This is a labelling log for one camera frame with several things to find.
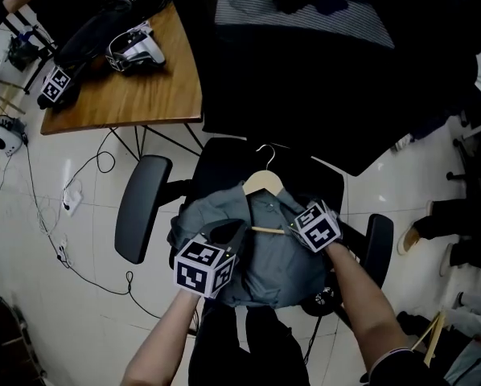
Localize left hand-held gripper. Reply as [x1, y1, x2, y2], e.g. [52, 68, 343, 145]
[173, 219, 249, 300]

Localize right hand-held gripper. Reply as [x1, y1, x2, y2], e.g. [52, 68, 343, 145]
[290, 199, 343, 254]

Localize grey-blue shirt garment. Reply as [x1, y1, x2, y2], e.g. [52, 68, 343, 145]
[166, 180, 339, 310]

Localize wooden hanger with metal hook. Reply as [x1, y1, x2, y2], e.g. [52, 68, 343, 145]
[241, 143, 290, 236]

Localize person's right forearm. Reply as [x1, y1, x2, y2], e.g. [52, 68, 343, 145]
[323, 240, 411, 374]

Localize person's left forearm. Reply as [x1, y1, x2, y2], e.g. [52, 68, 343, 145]
[121, 286, 206, 386]

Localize black office chair with armrests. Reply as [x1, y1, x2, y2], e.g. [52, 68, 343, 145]
[113, 136, 395, 330]

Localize person's black trousers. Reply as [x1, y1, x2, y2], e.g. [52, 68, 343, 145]
[187, 302, 310, 386]

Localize small white plug adapter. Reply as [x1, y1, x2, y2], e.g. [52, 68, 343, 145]
[56, 234, 76, 268]

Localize white power strip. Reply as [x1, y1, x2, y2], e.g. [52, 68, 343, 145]
[60, 178, 84, 217]

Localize black chair with striped mesh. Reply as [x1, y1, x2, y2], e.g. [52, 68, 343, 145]
[201, 0, 481, 178]

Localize person's dark sleeve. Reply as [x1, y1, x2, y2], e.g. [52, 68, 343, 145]
[363, 347, 450, 386]

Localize black swivel chair base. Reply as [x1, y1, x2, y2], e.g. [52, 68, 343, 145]
[445, 110, 481, 201]

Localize wooden table with black legs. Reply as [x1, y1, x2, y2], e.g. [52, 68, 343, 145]
[39, 1, 205, 162]

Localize idle silver gripper device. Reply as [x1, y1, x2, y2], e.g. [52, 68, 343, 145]
[105, 21, 167, 73]

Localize white round device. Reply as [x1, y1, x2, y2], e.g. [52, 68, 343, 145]
[0, 114, 28, 158]

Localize long black cable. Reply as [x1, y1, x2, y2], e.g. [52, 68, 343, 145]
[22, 128, 162, 321]

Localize light wooden frame legs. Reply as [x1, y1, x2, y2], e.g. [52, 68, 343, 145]
[410, 309, 447, 368]

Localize black metal rack frame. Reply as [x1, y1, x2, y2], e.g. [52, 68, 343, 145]
[2, 9, 60, 95]

